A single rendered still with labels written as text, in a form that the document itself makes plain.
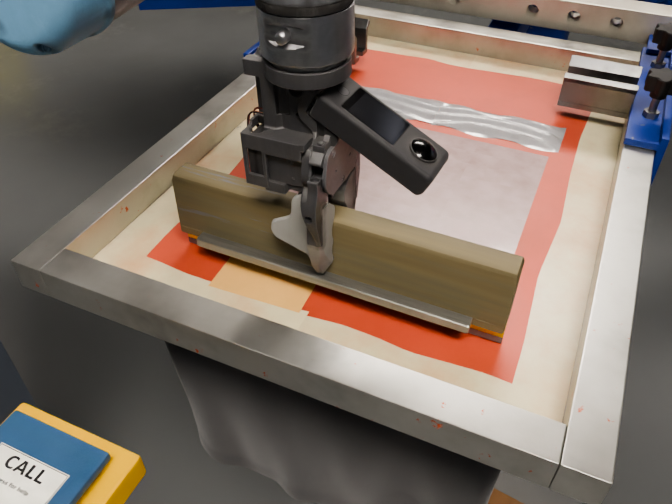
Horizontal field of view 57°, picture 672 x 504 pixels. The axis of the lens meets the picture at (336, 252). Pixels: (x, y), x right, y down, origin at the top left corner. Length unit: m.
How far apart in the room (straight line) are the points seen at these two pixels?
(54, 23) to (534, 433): 0.43
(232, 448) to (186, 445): 0.71
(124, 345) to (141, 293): 1.32
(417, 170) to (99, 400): 1.45
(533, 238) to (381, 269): 0.22
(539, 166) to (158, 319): 0.53
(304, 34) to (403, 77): 0.59
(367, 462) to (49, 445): 0.40
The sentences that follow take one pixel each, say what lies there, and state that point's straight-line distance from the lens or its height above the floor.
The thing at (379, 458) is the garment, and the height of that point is 0.72.
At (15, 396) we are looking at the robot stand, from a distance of 1.14.
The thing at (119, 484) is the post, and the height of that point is 0.95.
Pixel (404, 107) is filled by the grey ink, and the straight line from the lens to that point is 0.95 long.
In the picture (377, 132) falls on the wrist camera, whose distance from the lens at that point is 0.50.
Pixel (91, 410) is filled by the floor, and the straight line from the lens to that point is 1.82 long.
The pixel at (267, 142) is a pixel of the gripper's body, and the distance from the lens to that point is 0.53.
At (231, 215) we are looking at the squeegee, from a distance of 0.64.
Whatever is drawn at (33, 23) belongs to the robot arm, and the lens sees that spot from 0.39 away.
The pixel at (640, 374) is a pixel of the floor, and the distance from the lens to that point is 1.97.
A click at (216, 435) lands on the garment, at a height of 0.61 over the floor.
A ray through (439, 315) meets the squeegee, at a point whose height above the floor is 0.99.
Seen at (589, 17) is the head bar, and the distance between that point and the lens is 1.17.
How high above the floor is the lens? 1.42
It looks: 42 degrees down
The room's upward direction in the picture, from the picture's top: straight up
